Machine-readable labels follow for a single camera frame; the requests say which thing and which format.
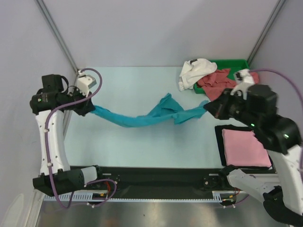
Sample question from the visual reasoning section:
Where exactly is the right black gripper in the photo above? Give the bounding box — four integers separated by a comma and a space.
202, 87, 258, 128

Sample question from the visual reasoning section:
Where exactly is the teal t shirt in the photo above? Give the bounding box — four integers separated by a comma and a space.
91, 93, 208, 128

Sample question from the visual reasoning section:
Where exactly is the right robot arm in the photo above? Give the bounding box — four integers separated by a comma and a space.
204, 84, 303, 227

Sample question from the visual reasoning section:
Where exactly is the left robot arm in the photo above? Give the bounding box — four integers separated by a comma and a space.
30, 74, 105, 197

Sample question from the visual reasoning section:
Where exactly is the red t shirt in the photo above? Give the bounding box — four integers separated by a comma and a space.
196, 68, 259, 102

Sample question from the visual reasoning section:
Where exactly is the black tray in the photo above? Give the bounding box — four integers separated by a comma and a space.
214, 124, 273, 170

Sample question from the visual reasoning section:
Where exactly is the green plastic bin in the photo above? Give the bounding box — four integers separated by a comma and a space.
194, 59, 249, 95

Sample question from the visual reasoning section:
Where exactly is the folded pink t shirt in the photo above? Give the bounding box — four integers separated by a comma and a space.
222, 129, 272, 168

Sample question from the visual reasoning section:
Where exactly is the white t shirt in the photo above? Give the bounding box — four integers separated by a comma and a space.
178, 58, 217, 91

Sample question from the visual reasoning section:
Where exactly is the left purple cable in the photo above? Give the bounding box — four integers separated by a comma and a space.
45, 68, 118, 210

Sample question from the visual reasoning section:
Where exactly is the purple cable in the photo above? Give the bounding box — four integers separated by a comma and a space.
45, 68, 118, 210
222, 68, 303, 209

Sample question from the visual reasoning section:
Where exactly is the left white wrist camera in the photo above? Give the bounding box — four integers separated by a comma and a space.
76, 70, 97, 97

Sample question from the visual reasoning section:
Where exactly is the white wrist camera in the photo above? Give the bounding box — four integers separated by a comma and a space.
231, 69, 255, 100
76, 70, 97, 97

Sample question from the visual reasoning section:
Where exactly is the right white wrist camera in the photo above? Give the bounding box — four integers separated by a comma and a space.
231, 69, 255, 100

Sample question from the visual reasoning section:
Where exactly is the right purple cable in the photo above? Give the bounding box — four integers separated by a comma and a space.
222, 68, 303, 209

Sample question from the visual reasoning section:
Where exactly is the left aluminium corner post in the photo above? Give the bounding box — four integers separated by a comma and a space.
34, 0, 79, 74

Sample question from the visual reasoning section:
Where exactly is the aluminium corner post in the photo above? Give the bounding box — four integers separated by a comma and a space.
34, 0, 79, 74
247, 0, 287, 66

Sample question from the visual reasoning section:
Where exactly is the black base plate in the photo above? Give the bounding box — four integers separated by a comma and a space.
71, 166, 247, 200

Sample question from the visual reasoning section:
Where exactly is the slotted cable duct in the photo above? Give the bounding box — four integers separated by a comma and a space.
58, 189, 244, 203

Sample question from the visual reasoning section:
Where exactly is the right aluminium corner post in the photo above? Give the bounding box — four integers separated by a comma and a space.
247, 0, 287, 66

